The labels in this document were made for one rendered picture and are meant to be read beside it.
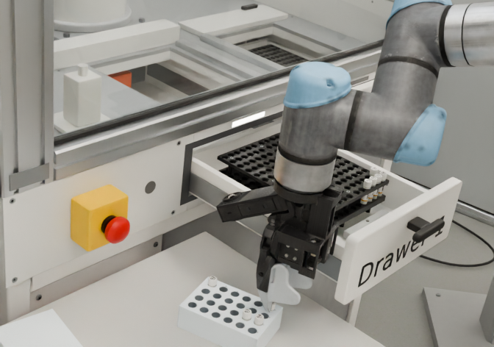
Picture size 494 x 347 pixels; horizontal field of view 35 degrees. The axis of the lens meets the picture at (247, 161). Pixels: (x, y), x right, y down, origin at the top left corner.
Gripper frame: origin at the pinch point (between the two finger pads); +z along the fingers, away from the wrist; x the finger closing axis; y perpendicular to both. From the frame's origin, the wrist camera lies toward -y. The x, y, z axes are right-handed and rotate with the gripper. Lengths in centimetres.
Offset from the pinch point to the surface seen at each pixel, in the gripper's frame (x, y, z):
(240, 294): 0.4, -4.3, 1.5
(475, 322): 122, 23, 77
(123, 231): -6.3, -20.6, -6.4
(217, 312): -5.0, -5.1, 1.5
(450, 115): 196, -11, 45
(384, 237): 10.7, 12.0, -9.5
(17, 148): -15.5, -31.1, -19.9
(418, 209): 19.0, 14.4, -11.0
